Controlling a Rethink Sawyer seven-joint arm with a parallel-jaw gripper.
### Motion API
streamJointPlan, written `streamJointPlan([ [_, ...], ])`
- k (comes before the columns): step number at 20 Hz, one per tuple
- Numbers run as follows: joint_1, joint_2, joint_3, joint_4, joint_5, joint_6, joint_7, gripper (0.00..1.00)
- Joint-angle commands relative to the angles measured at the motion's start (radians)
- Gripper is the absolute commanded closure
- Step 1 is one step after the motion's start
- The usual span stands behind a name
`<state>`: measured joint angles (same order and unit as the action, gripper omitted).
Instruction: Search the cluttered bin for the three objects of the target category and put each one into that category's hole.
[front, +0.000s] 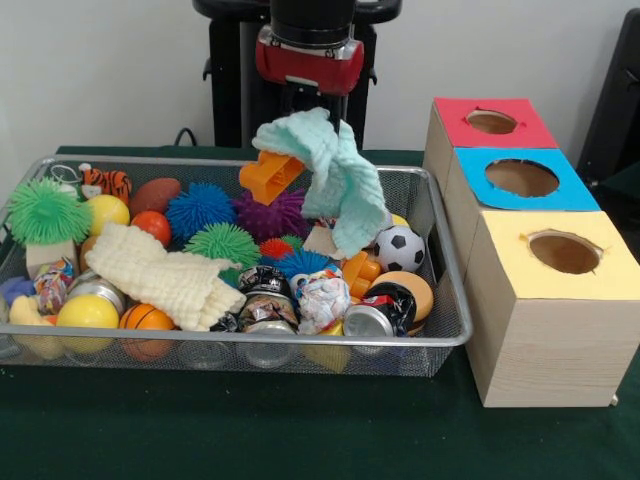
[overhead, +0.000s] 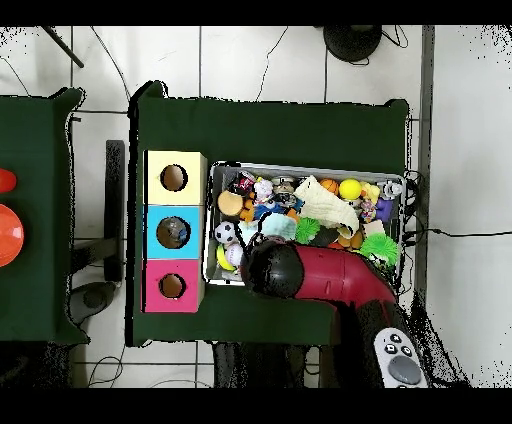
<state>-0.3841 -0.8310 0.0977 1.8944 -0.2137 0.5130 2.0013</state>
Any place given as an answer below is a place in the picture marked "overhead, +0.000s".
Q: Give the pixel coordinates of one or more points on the pale blue waffle cloth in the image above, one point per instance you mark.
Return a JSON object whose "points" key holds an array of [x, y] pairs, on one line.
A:
{"points": [[278, 226]]}

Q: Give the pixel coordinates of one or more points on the cream yellow knitted cloth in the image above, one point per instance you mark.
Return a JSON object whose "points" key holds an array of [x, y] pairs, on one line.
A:
{"points": [[324, 204]]}

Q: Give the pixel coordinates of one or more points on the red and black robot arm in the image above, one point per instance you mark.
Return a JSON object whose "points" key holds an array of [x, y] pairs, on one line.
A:
{"points": [[336, 276]]}

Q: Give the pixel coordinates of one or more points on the shallow clear mesh bin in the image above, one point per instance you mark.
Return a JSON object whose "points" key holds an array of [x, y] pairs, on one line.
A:
{"points": [[220, 280]]}

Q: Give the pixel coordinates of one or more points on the wooden box with three holes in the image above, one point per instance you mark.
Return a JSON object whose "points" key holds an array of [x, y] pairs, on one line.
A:
{"points": [[174, 240]]}

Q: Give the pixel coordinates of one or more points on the small soccer ball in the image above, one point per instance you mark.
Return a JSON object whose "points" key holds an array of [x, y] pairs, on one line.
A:
{"points": [[226, 233]]}

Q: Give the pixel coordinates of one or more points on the light green spiky ball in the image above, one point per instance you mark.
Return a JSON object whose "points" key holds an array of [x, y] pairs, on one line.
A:
{"points": [[307, 230]]}

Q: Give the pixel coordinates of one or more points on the yellow toy banana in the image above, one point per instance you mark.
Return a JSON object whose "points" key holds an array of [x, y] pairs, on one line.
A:
{"points": [[223, 258]]}

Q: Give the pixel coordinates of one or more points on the small orange basketball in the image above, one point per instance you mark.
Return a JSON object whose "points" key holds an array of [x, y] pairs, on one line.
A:
{"points": [[329, 186]]}

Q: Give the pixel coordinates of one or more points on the yellow smiley ball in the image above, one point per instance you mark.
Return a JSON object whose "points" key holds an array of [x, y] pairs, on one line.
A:
{"points": [[350, 190]]}

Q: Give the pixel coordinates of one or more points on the small yellow rubber duck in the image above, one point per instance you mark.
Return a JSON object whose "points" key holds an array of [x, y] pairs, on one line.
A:
{"points": [[370, 193]]}

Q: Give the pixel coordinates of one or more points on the black upright panel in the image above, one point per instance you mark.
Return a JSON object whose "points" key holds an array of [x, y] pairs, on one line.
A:
{"points": [[115, 208]]}

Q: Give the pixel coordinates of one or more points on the grey round floor base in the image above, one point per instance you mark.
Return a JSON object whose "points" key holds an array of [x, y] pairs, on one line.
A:
{"points": [[94, 298]]}

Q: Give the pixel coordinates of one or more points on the black round stand base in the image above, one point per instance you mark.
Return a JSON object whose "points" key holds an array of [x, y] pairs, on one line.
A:
{"points": [[352, 42]]}

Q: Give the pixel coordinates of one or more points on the dark green side table cloth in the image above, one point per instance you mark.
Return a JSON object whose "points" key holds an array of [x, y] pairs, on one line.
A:
{"points": [[40, 304]]}

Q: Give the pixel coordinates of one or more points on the orange disc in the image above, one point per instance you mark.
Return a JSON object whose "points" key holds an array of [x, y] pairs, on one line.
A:
{"points": [[10, 236]]}

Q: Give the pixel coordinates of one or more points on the small red object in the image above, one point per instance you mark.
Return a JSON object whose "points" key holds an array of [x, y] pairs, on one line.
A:
{"points": [[6, 181]]}

